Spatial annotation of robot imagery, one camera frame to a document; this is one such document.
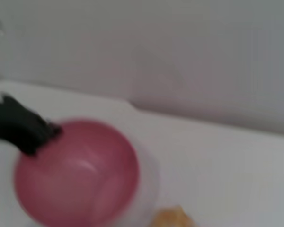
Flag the pink bowl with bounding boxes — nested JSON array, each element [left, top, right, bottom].
[[13, 119, 141, 227]]

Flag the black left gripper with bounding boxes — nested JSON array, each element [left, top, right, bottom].
[[0, 91, 63, 157]]

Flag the orange striped bread roll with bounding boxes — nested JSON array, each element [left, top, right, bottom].
[[151, 205, 197, 227]]

